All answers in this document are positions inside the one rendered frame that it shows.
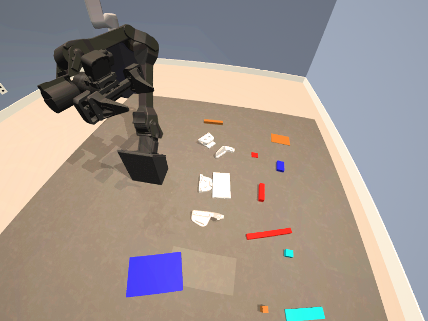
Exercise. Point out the orange flat plate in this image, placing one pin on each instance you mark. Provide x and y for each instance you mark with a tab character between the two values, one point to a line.
280	139

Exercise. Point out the long red bar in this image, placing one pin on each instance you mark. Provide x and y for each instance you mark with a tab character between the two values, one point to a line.
268	233

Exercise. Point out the red rectangular block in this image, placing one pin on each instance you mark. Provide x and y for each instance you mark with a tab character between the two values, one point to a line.
261	192

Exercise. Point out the blue rectangular block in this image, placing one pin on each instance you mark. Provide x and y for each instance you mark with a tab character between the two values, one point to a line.
280	166

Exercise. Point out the blue flat square plate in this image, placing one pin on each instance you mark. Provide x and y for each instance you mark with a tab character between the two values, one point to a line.
154	274

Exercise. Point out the cyan flat rectangular plate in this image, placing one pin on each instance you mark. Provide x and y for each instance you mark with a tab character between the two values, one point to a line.
304	314

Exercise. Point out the small cyan cube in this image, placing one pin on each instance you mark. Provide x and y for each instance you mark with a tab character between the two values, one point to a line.
288	253

